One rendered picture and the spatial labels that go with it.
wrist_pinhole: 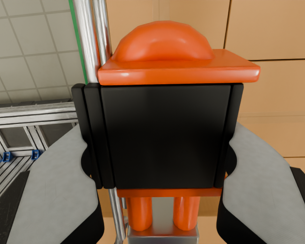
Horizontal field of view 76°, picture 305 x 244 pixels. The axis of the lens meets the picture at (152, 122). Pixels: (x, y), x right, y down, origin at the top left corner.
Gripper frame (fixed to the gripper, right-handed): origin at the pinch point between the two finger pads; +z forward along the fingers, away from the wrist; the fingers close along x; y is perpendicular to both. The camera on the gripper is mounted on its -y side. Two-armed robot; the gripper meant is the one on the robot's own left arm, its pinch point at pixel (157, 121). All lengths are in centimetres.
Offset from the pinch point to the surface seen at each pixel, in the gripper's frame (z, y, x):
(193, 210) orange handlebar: -0.8, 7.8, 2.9
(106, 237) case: 12.8, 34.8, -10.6
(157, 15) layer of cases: 53, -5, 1
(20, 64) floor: 107, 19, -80
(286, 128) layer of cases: 53, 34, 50
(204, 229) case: 12.8, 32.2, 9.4
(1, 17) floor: 107, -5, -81
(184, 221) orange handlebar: -0.9, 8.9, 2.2
